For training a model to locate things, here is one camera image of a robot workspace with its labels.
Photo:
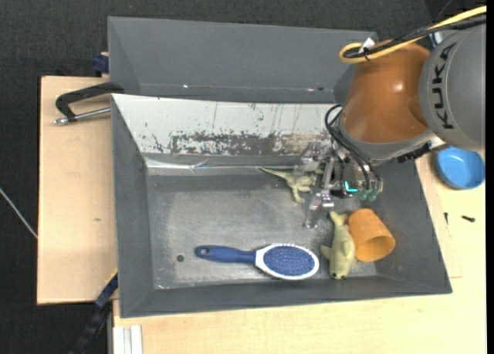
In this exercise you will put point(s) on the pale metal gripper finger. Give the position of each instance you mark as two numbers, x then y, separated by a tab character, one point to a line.
321	206
312	161

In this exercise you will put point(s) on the green toy dinosaur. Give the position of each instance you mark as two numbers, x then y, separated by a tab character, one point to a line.
299	182

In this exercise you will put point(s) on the pale green toy dolphin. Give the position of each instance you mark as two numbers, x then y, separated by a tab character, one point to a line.
341	248

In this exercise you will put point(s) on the orange plastic cup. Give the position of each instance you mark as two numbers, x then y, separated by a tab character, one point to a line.
370	237

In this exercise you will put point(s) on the blue and white hairbrush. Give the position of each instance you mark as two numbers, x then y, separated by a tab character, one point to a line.
287	261

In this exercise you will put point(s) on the grey metal bin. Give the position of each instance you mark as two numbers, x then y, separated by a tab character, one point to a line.
231	206

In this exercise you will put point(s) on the blue plastic bowl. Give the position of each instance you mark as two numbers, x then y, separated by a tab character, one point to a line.
461	169

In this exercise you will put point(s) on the small black screw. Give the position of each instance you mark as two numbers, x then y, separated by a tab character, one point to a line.
469	218

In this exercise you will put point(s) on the pale wood board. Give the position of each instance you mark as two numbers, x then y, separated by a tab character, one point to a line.
73	190

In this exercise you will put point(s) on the black cylinder on white bracket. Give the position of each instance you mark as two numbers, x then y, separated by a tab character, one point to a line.
413	153

